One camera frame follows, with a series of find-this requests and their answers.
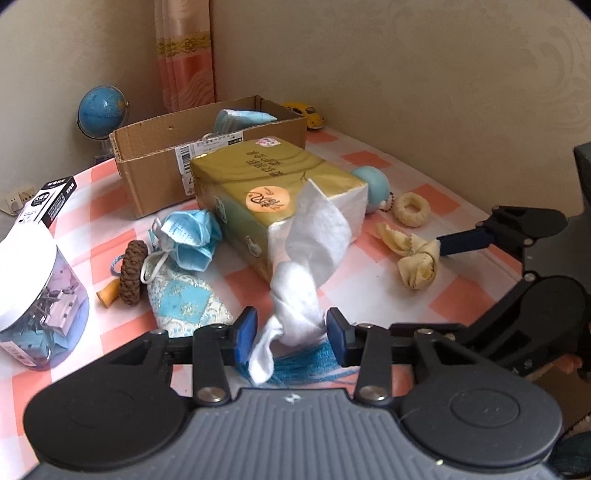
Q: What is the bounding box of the gold tissue pack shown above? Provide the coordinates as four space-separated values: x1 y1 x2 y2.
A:
190 138 370 282

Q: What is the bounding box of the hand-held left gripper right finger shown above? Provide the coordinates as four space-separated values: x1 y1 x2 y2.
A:
326 308 472 407

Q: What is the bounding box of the yellow toy car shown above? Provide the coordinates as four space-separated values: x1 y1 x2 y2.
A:
281 100 326 130

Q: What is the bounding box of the light blue ball keychain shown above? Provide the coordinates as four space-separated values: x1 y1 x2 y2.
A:
349 165 395 214

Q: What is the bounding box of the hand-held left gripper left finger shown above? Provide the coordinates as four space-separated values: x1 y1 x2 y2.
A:
108 307 258 405

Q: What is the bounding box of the pink curtain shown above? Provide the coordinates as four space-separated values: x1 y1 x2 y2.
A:
154 0 217 113

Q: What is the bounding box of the brown braided hair tie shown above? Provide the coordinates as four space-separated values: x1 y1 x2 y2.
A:
119 240 149 306

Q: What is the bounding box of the black and white pen box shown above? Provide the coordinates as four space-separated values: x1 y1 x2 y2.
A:
13 174 78 232

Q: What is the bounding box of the blue embroidered sachet with tassel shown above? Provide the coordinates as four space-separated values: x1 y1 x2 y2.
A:
110 255 365 386

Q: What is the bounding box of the cardboard box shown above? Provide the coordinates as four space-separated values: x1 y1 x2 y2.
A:
109 95 308 220

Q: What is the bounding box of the clear jar with white lid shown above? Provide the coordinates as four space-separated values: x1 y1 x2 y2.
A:
0 222 90 371

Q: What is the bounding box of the blue globe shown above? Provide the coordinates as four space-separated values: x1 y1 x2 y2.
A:
76 85 129 162

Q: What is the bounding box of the pink checkered tablecloth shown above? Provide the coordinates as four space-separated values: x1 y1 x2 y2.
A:
0 126 527 467

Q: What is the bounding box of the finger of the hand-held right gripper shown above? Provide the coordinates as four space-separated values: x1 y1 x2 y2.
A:
436 205 570 259

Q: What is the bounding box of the white tissue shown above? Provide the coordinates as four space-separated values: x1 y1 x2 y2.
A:
248 178 352 385

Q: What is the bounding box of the cream ring toy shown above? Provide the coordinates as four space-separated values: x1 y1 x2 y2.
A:
392 191 431 228

